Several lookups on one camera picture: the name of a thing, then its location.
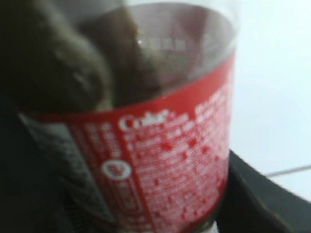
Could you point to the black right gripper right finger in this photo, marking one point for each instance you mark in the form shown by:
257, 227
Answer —
254, 204

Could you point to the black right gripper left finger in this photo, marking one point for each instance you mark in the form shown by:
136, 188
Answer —
46, 186

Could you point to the cola bottle red label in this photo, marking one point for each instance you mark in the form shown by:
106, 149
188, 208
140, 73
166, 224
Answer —
130, 102

